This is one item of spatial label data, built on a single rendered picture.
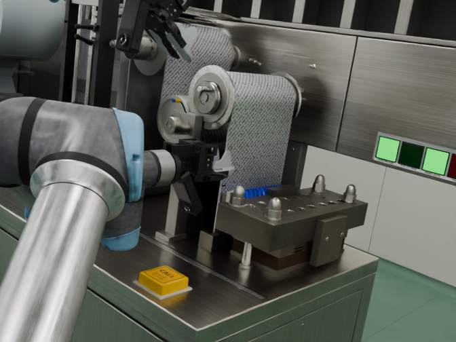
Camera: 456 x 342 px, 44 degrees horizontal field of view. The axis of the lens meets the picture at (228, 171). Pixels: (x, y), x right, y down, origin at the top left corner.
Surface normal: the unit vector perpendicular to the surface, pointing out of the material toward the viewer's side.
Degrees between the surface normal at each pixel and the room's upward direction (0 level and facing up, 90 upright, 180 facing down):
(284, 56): 90
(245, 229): 90
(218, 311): 0
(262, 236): 90
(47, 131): 59
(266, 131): 90
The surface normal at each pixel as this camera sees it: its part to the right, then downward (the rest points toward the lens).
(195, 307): 0.15, -0.96
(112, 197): 0.64, 0.47
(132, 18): -0.62, -0.06
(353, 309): 0.73, 0.25
